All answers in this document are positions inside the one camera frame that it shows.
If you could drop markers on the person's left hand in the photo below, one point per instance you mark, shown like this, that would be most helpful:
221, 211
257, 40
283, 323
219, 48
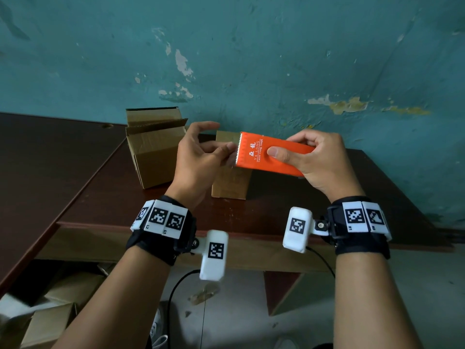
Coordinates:
192, 167

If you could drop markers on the person's right hand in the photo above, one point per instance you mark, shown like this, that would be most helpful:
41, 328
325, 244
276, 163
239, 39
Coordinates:
327, 167

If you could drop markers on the large brown cardboard box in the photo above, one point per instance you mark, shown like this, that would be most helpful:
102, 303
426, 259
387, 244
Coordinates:
156, 163

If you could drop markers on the small brown cardboard box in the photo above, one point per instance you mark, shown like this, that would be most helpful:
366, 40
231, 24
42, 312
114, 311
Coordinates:
230, 185

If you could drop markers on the orange tape dispenser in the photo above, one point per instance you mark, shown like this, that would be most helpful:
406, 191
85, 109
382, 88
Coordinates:
279, 141

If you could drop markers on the person's left forearm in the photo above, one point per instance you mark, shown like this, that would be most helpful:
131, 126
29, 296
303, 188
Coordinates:
123, 305

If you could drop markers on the person's right forearm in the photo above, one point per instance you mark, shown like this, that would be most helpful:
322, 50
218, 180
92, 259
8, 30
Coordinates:
370, 305

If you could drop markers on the crumpled clear plastic scrap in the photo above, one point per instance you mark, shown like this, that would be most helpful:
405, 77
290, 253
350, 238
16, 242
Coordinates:
203, 294

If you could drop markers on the dark brown wooden table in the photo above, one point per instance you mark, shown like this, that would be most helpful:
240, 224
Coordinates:
91, 247

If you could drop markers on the dark brown wooden desk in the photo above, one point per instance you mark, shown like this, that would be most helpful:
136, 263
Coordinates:
47, 170

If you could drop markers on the white left shoe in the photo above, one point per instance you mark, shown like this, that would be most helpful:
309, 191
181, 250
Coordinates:
158, 328

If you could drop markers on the black trousers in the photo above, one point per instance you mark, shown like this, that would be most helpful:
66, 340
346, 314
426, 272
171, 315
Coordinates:
323, 347

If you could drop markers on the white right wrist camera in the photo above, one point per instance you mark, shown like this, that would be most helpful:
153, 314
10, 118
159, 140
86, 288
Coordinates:
296, 239

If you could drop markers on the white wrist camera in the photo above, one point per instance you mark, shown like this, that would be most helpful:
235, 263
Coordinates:
214, 267
296, 239

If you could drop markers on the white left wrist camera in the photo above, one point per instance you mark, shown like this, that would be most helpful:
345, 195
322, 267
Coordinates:
214, 267

